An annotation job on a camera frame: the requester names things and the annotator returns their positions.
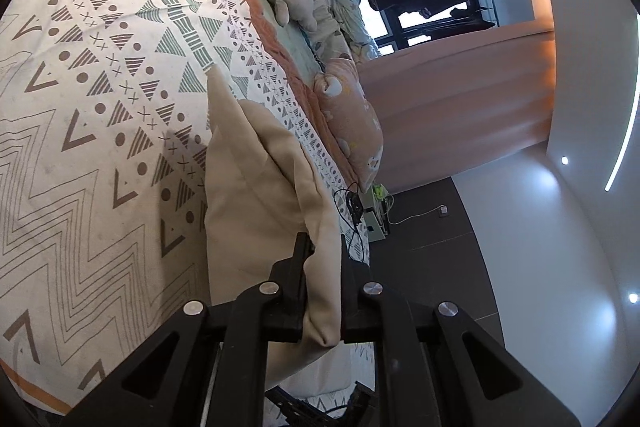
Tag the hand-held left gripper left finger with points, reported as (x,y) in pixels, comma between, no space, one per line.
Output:
(300,267)

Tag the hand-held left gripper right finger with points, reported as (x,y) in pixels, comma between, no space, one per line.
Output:
(350,287)

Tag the beige button shirt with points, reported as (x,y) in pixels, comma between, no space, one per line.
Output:
(250,187)

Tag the white box device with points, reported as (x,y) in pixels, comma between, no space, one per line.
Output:
(375,224)

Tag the green small item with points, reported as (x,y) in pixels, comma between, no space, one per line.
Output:
(379,193)

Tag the orange printed pillow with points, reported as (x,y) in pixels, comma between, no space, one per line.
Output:
(350,117)

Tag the pink curtain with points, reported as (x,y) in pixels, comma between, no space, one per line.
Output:
(450,107)

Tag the light blue quilt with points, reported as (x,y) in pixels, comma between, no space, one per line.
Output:
(345,22)

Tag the black framed window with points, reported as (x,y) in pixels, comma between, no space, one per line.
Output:
(390,32)

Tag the white geometric patterned blanket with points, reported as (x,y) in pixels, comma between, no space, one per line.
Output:
(100,57)

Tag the ceiling light strip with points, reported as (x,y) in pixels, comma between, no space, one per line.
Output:
(625,147)

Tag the wall socket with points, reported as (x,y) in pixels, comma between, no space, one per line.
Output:
(443,211)

